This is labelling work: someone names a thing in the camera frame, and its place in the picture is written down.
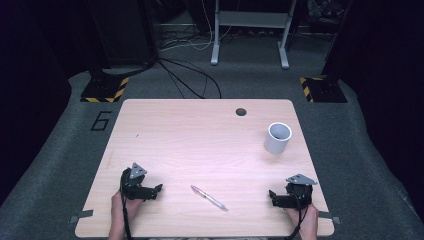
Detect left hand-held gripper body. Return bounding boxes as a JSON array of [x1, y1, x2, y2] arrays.
[[119, 162, 155, 201]]

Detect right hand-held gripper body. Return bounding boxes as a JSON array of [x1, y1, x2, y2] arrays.
[[279, 173, 318, 211]]

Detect person's left hand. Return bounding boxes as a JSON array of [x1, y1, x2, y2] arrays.
[[111, 190, 145, 219]]

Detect person's right hand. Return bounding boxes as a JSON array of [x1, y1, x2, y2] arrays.
[[283, 203, 320, 235]]

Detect grey tape strip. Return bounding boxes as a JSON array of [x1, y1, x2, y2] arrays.
[[317, 210, 342, 225], [68, 209, 95, 225]]

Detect white cup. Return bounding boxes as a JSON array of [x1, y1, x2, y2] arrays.
[[263, 121, 293, 156]]

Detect silver pen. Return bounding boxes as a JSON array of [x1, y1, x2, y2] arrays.
[[190, 184, 229, 212]]

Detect black tape floor marking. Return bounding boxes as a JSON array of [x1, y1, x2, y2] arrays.
[[90, 110, 113, 132]]

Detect black cabinet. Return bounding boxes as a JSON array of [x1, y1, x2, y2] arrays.
[[84, 0, 159, 69]]

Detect white metal stand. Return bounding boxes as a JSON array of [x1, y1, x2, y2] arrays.
[[210, 0, 298, 70]]

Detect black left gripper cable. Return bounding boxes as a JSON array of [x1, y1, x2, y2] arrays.
[[120, 189, 135, 240]]

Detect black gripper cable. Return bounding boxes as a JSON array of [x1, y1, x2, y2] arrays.
[[120, 189, 135, 240], [284, 196, 310, 240]]

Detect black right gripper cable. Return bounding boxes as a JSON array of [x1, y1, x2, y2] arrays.
[[284, 196, 310, 240]]

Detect black base plate striped edge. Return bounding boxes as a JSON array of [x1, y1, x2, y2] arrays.
[[79, 73, 130, 104], [298, 76, 348, 104]]

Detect black floor cables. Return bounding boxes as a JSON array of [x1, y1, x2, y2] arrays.
[[155, 57, 223, 100]]

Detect white floor cable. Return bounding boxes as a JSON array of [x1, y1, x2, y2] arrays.
[[159, 0, 234, 52]]

